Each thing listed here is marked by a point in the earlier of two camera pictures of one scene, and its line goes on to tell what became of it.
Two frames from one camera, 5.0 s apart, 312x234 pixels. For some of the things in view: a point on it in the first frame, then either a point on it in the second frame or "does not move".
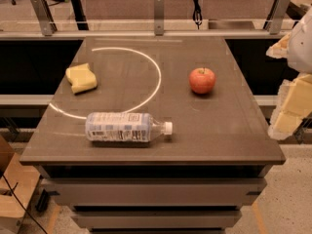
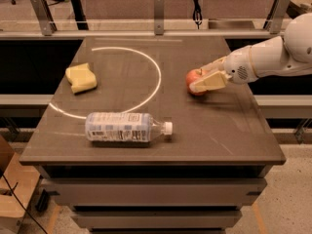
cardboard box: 20,179 does not move
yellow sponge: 81,78 does not move
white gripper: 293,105 to 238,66
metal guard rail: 140,34 does not move
